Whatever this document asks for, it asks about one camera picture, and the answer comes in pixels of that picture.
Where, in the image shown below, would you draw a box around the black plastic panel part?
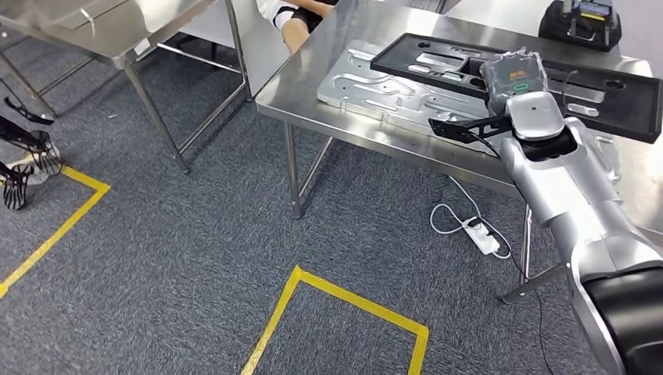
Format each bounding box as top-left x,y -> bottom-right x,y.
370,32 -> 663,145

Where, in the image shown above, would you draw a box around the black floor cable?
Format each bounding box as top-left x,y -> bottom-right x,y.
468,217 -> 556,375

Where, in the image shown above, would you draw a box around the white desk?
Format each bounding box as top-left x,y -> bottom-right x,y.
445,0 -> 571,38

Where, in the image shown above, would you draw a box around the white power strip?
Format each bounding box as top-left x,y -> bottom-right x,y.
462,217 -> 501,256

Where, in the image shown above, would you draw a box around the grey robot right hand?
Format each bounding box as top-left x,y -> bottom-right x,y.
478,47 -> 549,117

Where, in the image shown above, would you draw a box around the pale grey panel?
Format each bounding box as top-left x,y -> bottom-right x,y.
178,0 -> 291,97

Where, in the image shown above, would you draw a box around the stainless steel table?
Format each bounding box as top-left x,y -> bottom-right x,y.
0,0 -> 255,176

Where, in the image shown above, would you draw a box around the black lattice stand legs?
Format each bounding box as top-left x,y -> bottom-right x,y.
0,95 -> 64,212

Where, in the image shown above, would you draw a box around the white power cable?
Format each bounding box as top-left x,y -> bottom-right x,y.
429,176 -> 514,260

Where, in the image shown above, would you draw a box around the person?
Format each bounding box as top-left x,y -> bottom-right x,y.
256,0 -> 338,55

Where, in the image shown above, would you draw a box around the stamped silver metal panel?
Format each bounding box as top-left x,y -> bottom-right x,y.
317,39 -> 622,183

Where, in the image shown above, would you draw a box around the stainless steel workbench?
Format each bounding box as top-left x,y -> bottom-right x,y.
254,0 -> 663,306

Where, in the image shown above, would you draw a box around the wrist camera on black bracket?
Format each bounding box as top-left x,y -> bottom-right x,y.
428,114 -> 514,145

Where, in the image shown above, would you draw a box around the black remote controller case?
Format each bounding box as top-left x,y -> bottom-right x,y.
538,0 -> 622,53

